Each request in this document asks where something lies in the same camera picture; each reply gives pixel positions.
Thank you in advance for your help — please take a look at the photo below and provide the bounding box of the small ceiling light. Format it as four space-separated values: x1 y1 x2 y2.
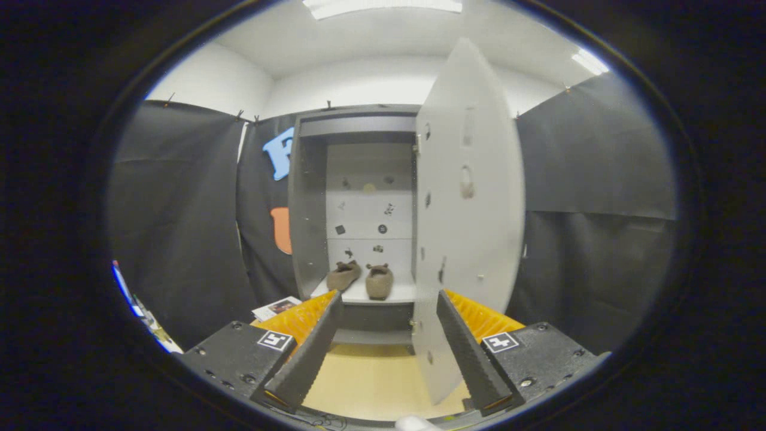
572 48 610 75

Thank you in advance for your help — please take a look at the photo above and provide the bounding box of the black backdrop cloth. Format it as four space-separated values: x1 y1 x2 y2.
108 72 680 357

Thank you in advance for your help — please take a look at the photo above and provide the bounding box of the colourful printed clutter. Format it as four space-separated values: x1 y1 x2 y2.
112 260 183 354

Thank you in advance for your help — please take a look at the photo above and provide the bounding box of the long ceiling light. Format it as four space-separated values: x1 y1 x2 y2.
302 0 463 20

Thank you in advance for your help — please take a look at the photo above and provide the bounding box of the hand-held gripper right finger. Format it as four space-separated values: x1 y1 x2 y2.
436 289 599 417

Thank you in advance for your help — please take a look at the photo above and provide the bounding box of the brown fuzzy shoe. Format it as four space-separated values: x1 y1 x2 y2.
365 263 394 301
326 259 363 292

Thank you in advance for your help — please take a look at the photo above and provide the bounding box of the grey shoe cabinet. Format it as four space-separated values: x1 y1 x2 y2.
287 105 422 348

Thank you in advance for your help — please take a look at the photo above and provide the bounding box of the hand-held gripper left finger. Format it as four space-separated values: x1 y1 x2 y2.
180 290 343 414

